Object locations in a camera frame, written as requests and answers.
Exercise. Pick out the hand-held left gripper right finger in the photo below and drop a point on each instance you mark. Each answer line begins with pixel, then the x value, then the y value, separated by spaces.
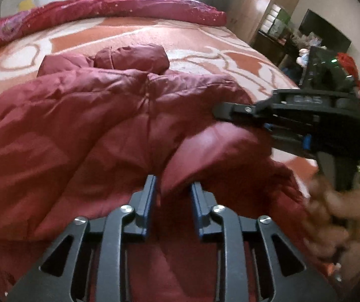
pixel 198 204

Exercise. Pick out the dark red padded jacket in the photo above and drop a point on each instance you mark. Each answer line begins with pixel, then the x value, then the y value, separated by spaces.
pixel 82 125

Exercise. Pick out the orange and white patterned blanket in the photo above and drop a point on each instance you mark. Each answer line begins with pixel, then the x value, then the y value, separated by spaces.
pixel 198 42

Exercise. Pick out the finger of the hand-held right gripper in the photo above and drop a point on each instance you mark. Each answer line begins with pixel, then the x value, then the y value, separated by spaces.
pixel 233 110

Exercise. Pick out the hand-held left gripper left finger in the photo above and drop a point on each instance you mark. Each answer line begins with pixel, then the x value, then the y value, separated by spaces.
pixel 148 201

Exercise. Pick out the black flat screen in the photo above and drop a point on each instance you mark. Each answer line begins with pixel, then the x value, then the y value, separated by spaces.
pixel 324 31

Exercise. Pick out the white and green box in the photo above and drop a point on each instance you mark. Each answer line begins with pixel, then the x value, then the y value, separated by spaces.
pixel 277 20

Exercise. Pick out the person's right hand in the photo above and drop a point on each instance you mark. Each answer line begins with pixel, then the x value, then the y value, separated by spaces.
pixel 343 226

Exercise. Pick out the wooden wardrobe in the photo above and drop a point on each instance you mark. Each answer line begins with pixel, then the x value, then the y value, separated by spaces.
pixel 255 3

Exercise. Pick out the red floral quilt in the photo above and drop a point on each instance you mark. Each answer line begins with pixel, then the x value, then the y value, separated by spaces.
pixel 110 9

